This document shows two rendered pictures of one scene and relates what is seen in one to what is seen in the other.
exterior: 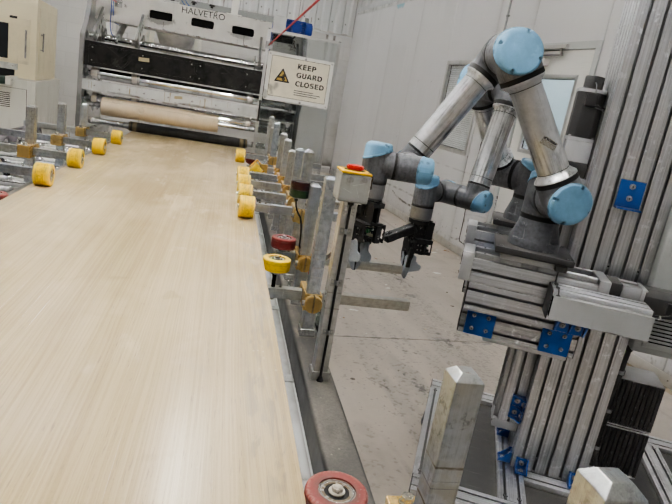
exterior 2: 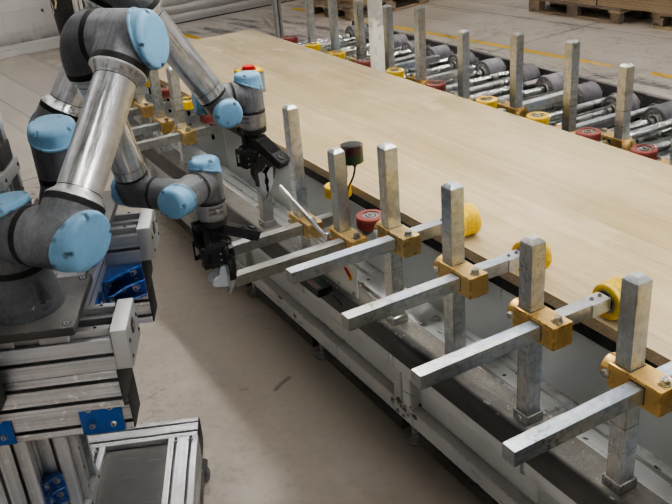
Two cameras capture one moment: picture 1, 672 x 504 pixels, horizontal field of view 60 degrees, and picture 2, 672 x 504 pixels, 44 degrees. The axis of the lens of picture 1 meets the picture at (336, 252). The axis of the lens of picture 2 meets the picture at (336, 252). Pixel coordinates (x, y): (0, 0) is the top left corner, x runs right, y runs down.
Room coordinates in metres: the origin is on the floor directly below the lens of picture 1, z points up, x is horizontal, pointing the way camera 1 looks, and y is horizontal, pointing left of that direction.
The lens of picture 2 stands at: (3.84, -0.48, 1.82)
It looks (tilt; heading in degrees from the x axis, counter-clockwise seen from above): 26 degrees down; 164
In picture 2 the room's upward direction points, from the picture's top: 5 degrees counter-clockwise
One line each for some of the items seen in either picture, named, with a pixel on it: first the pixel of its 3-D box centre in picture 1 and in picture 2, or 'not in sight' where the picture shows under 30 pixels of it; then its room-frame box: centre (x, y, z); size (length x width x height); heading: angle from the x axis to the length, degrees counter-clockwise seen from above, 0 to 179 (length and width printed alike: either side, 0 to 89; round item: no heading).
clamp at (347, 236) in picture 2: (301, 258); (348, 239); (1.86, 0.11, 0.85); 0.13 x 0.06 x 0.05; 12
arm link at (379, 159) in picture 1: (377, 162); (248, 92); (1.60, -0.07, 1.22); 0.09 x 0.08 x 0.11; 93
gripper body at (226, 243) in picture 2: (418, 236); (213, 241); (1.96, -0.27, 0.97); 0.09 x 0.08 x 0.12; 102
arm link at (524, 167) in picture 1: (531, 177); (8, 230); (2.25, -0.68, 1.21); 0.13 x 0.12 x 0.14; 49
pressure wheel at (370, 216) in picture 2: (282, 252); (371, 232); (1.86, 0.17, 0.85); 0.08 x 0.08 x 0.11
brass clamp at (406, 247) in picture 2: (298, 213); (396, 237); (2.10, 0.16, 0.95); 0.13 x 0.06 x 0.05; 12
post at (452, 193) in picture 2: (291, 207); (453, 282); (2.33, 0.21, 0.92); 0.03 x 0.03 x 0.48; 12
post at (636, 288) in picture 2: (281, 188); (626, 394); (2.81, 0.31, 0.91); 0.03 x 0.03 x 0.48; 12
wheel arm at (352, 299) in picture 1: (338, 298); (282, 234); (1.65, -0.03, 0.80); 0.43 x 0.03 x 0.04; 102
